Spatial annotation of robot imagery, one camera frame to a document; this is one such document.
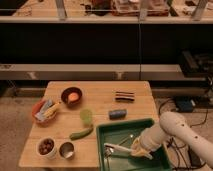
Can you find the cloth-covered white gripper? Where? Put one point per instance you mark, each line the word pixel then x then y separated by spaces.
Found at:
pixel 150 139

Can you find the white and green brush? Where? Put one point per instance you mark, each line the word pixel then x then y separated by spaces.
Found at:
pixel 110 148

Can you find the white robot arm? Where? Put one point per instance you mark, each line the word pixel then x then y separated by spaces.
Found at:
pixel 171 124

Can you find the blue sponge block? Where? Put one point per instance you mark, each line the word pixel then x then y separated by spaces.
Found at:
pixel 117 114

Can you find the dark striped eraser block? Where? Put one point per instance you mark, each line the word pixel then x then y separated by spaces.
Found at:
pixel 124 96

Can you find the green cucumber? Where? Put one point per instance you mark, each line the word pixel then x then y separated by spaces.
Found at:
pixel 81 134

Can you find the green plastic cup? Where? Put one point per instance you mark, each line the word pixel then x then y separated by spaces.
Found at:
pixel 86 117

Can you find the black power adapter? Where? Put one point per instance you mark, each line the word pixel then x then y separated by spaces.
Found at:
pixel 184 105

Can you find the wooden table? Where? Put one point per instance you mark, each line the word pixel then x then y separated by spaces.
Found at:
pixel 99 97

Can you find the small metal cup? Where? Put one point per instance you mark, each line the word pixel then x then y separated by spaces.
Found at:
pixel 66 150

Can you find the orange egg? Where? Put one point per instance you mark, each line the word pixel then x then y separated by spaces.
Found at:
pixel 73 97

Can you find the dark brown bowl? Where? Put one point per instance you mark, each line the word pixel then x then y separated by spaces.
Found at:
pixel 66 92

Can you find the yellow corn cob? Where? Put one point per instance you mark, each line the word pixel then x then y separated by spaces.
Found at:
pixel 51 110

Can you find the orange basket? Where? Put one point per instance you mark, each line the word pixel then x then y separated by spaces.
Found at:
pixel 38 111

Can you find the blue white packet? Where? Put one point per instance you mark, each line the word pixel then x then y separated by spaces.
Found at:
pixel 47 104

